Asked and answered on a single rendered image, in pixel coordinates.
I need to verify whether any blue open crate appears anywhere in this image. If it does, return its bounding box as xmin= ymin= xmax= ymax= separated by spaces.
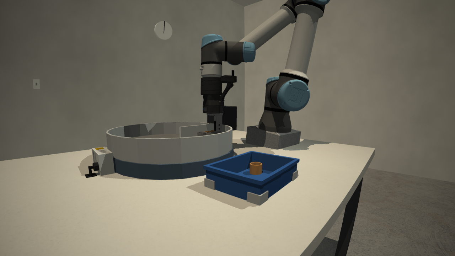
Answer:
xmin=203 ymin=151 xmax=300 ymax=206

